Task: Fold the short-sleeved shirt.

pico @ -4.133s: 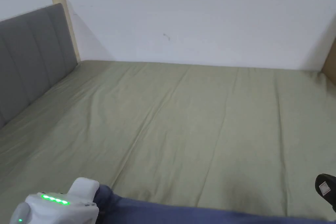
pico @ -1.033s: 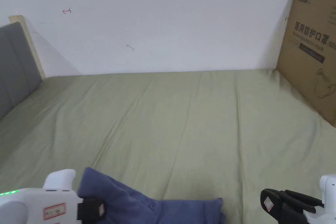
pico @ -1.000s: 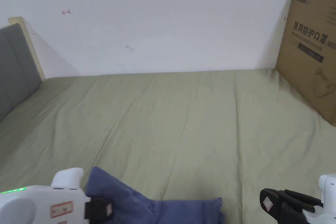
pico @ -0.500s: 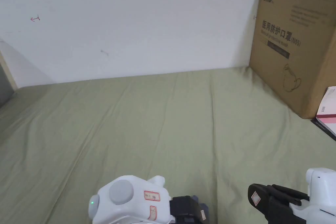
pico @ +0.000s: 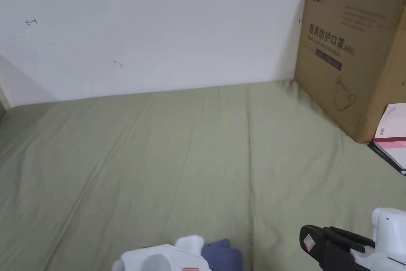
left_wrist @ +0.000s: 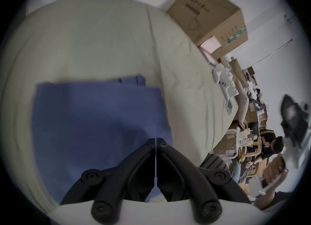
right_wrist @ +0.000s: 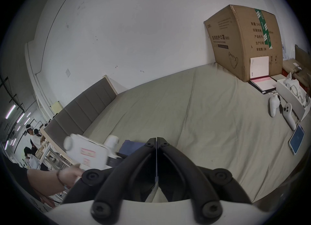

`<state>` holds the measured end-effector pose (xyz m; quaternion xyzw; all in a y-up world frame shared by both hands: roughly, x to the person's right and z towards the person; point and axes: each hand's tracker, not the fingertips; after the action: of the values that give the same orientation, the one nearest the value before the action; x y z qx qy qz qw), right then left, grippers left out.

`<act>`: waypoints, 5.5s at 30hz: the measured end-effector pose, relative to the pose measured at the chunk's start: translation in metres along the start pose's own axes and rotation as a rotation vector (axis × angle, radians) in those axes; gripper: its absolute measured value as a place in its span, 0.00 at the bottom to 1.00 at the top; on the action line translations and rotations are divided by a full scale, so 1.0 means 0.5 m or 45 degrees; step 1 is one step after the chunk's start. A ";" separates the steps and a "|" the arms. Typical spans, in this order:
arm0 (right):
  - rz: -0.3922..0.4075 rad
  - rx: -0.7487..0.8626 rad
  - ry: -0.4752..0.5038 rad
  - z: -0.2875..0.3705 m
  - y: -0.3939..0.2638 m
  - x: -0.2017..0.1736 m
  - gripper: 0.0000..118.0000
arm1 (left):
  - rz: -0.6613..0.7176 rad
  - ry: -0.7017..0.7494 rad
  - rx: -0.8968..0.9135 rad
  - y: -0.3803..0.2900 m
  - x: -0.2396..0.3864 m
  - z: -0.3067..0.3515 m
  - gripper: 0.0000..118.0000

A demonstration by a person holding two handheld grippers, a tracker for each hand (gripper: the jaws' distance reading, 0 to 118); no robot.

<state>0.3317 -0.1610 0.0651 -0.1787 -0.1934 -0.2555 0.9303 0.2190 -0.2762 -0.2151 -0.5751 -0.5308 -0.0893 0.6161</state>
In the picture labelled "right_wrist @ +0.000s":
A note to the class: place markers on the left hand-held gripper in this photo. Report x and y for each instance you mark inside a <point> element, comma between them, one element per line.
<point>85,153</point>

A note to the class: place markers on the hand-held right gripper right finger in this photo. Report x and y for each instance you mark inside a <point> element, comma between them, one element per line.
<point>179,165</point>

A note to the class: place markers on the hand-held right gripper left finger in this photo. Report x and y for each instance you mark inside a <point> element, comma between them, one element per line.
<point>136,165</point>

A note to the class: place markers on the dark blue garment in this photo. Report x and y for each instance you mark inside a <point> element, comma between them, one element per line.
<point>130,146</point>

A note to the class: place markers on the person's left forearm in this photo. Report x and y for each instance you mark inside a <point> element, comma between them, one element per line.
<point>41,180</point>

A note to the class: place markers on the person's left hand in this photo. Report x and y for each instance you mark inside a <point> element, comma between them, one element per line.
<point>70,176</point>

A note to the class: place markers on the grey padded headboard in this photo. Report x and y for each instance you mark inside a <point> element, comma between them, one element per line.
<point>80,112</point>

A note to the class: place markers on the bed with beige sheet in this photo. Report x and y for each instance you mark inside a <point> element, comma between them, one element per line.
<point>194,122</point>

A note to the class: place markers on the group of people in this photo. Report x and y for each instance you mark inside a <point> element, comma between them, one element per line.
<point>32,141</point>

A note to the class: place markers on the white hand controller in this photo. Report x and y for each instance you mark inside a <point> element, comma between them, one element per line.
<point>288,114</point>
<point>273,105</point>

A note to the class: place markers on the open white and pink notebook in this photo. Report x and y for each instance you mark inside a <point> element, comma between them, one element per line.
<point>263,83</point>

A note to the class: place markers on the phone with lit screen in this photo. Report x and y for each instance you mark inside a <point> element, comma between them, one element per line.
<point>297,139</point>

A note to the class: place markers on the white open box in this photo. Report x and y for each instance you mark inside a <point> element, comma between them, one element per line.
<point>289,97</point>

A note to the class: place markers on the white headset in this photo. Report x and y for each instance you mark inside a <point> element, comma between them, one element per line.
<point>295,88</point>

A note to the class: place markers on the large brown cardboard carton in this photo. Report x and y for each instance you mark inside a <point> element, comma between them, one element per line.
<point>240,39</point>

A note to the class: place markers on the flat brown cardboard carton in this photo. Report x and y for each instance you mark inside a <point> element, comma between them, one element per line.
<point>290,66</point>

